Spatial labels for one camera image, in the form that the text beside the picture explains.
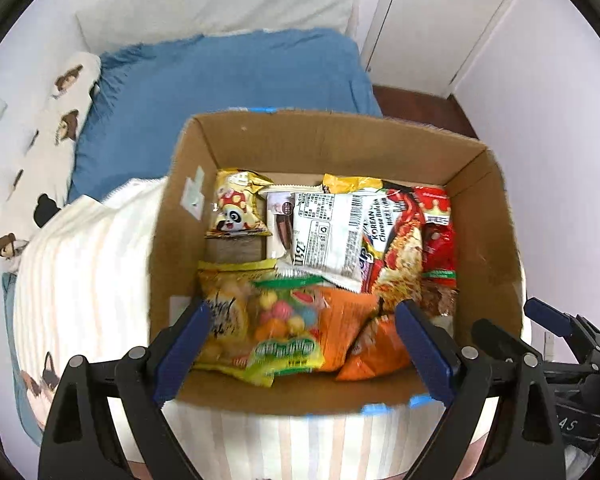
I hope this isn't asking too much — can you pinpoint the white chocolate cookie packet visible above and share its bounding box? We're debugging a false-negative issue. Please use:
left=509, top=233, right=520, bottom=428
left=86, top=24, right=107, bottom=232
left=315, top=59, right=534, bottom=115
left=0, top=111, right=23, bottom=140
left=259, top=184, right=326, bottom=262

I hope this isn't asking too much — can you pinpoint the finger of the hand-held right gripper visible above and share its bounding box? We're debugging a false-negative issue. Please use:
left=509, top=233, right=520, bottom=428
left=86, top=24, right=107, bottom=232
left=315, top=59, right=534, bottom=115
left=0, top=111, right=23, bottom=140
left=524, top=297, right=600, bottom=364
left=471, top=317, right=549, bottom=377

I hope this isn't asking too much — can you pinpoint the yellow panda snack packet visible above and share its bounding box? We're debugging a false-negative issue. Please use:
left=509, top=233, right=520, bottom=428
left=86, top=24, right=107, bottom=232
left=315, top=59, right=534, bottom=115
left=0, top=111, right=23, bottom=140
left=205, top=170, right=275, bottom=239

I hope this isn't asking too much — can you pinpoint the white door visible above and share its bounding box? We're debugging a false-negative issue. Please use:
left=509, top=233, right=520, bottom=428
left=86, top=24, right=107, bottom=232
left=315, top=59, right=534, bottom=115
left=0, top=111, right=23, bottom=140
left=362, top=0, right=531, bottom=98

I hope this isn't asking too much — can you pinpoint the white pillow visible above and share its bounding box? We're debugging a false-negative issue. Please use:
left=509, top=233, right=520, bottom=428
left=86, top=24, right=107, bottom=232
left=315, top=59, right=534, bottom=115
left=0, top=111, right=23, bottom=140
left=75, top=0, right=359, bottom=56

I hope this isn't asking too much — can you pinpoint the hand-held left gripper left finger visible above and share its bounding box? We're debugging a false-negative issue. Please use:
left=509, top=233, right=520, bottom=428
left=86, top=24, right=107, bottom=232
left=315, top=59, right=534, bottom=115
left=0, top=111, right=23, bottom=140
left=39, top=299, right=212, bottom=480

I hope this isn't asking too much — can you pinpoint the yellow red noodle packet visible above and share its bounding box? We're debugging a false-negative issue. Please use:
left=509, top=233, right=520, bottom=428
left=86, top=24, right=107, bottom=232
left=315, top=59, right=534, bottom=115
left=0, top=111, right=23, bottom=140
left=322, top=174, right=427, bottom=312

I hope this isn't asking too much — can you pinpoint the striped cream blanket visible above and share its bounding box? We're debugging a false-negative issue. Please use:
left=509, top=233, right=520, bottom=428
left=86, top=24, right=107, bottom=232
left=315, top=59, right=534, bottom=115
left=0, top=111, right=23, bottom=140
left=12, top=176, right=531, bottom=480

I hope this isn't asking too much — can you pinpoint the white noodle packet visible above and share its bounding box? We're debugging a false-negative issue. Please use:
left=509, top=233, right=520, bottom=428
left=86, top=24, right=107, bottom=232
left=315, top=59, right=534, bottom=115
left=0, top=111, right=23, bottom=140
left=276, top=191, right=369, bottom=294

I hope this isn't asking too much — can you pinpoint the yellow puff snack bag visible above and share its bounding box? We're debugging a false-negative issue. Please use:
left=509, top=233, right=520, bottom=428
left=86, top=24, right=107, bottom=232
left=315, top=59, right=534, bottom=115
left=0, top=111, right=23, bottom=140
left=196, top=259, right=281, bottom=376

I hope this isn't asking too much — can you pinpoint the bear print pillow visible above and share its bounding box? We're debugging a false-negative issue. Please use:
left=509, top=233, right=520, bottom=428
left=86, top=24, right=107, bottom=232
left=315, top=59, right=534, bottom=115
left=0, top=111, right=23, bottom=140
left=0, top=51, right=102, bottom=273

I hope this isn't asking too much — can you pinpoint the brown cardboard box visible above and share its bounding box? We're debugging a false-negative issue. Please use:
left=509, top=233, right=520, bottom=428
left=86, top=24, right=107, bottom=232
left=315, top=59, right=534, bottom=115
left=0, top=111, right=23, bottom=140
left=149, top=108, right=526, bottom=417

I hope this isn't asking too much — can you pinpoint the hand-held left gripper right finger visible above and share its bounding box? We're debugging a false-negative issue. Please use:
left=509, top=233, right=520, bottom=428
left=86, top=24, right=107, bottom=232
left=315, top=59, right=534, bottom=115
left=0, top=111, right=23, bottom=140
left=394, top=299, right=566, bottom=480

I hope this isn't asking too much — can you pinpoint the blue bed sheet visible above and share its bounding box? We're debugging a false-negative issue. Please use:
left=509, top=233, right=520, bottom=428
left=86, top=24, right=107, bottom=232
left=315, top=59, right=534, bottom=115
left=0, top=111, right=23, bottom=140
left=67, top=27, right=383, bottom=203

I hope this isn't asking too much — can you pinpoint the orange snack bag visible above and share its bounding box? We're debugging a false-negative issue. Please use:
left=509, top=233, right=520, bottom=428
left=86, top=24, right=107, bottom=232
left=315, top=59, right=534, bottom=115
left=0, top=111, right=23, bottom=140
left=314, top=285, right=381, bottom=374
left=336, top=315, right=414, bottom=382

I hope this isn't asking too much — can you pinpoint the green colourful candy bag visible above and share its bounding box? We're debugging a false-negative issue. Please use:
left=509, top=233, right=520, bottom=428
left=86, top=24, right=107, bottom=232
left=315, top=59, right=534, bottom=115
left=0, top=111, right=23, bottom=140
left=245, top=275, right=332, bottom=389

